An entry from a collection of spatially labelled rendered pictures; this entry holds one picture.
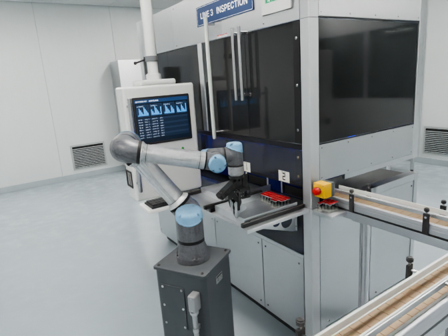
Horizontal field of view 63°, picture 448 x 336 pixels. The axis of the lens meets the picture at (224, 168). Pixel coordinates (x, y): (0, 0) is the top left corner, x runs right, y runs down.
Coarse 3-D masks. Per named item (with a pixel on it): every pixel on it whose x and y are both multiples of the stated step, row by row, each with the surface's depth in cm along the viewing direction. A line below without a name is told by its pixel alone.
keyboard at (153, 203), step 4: (184, 192) 247; (148, 200) 235; (152, 200) 234; (156, 200) 234; (160, 200) 233; (164, 200) 233; (148, 204) 231; (152, 204) 226; (156, 204) 226; (160, 204) 228; (164, 204) 228; (152, 208) 224
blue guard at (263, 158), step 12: (204, 144) 263; (216, 144) 250; (252, 144) 216; (264, 144) 207; (252, 156) 218; (264, 156) 208; (276, 156) 200; (288, 156) 192; (300, 156) 184; (252, 168) 220; (264, 168) 210; (276, 168) 202; (288, 168) 193; (300, 168) 186; (300, 180) 188
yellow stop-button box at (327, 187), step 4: (324, 180) 181; (316, 184) 178; (320, 184) 176; (324, 184) 175; (328, 184) 175; (332, 184) 177; (320, 188) 176; (324, 188) 174; (328, 188) 176; (332, 188) 177; (324, 192) 175; (328, 192) 176; (332, 192) 178; (316, 196) 179; (320, 196) 177; (324, 196) 175; (328, 196) 176; (332, 196) 178
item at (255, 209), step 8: (248, 200) 202; (256, 200) 204; (216, 208) 190; (224, 208) 194; (248, 208) 193; (256, 208) 192; (264, 208) 191; (272, 208) 190; (280, 208) 181; (232, 216) 178; (240, 216) 182; (248, 216) 181; (256, 216) 173
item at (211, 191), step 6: (210, 186) 228; (216, 186) 230; (222, 186) 233; (252, 186) 231; (258, 186) 230; (264, 186) 219; (270, 186) 221; (204, 192) 222; (210, 192) 215; (216, 192) 224; (216, 198) 211
